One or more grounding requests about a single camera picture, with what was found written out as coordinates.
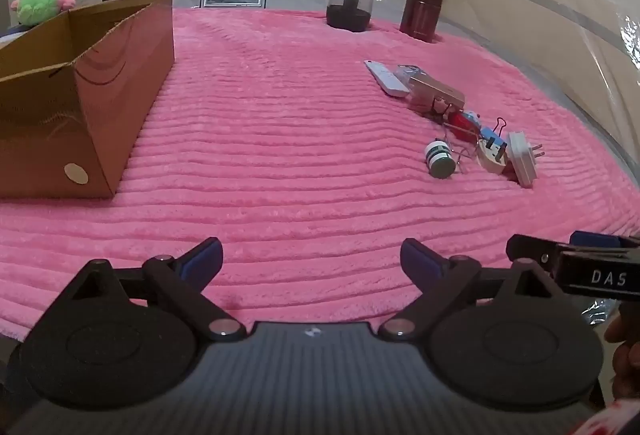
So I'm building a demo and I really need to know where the green pink plush toy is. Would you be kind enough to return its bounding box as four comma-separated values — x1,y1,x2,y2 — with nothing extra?
10,0,77,26

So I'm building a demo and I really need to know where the white two-prong power adapter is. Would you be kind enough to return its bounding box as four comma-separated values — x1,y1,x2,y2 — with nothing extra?
507,131,545,188

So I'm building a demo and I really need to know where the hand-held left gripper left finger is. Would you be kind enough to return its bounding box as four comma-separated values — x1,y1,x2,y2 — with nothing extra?
65,237,247,342

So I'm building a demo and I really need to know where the red blue toy figure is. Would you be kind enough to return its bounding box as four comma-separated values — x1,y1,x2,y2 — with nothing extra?
446,111,482,136

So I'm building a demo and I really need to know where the tan rectangular box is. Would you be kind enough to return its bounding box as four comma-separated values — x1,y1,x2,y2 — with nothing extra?
407,74,466,116

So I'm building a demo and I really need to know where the brown cardboard box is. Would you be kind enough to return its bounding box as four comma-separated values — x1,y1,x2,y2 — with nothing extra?
0,0,176,200

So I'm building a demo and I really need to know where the white green cylinder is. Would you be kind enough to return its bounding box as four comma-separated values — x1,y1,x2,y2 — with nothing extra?
424,139,457,179

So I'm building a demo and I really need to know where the brown metal canister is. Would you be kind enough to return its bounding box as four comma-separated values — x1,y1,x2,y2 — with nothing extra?
399,0,446,43

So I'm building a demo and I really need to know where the person's right hand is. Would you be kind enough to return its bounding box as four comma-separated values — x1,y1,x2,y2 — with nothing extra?
603,302,640,402

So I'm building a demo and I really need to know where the white three-pin plug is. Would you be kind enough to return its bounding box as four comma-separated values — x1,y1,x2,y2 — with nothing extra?
475,137,508,176

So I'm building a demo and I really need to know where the white remote control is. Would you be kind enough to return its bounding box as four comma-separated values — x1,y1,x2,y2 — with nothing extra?
363,59,410,98

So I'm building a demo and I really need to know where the silver wire rack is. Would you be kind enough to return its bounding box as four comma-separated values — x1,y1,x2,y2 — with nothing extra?
446,135,474,176

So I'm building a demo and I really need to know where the glass jar with dark contents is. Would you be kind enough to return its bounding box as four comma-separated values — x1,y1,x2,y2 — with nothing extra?
326,0,376,33

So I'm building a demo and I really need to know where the blue binder clip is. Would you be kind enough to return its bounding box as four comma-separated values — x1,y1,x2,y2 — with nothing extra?
479,127,508,152

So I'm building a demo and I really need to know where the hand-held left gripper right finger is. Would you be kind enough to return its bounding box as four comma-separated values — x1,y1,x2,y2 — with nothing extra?
378,238,566,342

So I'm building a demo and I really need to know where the red white printed cloth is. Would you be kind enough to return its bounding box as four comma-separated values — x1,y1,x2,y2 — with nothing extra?
570,397,640,435

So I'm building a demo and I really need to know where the clear box of paper clips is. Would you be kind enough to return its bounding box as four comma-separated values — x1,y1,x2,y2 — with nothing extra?
394,64,426,88

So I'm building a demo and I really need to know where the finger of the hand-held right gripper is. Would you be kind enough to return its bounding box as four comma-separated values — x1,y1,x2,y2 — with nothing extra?
506,233,640,302
570,230,640,250

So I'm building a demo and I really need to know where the clear plastic sheet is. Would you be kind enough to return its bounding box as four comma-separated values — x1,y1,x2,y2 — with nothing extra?
440,0,640,156

